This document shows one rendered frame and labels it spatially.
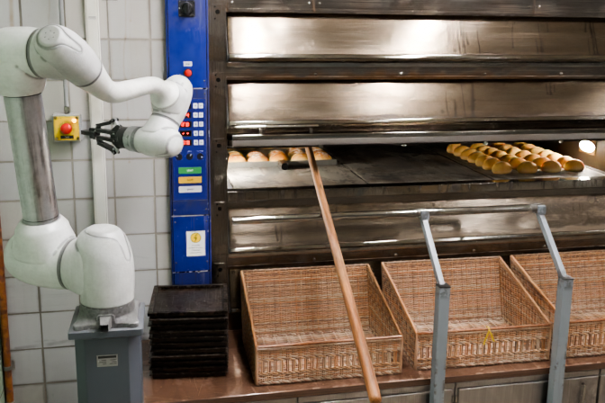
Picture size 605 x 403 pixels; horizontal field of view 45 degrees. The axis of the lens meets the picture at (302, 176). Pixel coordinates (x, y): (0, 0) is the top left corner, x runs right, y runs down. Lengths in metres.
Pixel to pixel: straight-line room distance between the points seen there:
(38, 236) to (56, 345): 1.04
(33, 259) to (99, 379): 0.39
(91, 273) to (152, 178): 0.87
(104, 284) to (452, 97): 1.69
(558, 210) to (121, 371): 2.09
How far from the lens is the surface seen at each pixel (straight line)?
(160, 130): 2.42
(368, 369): 1.88
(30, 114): 2.12
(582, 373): 3.13
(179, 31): 2.84
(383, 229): 3.14
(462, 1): 3.15
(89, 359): 2.22
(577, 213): 3.54
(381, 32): 3.02
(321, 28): 2.96
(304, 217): 2.64
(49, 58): 1.99
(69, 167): 2.94
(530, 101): 3.30
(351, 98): 3.00
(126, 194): 2.95
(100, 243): 2.12
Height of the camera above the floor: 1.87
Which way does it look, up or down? 12 degrees down
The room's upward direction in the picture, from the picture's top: 1 degrees clockwise
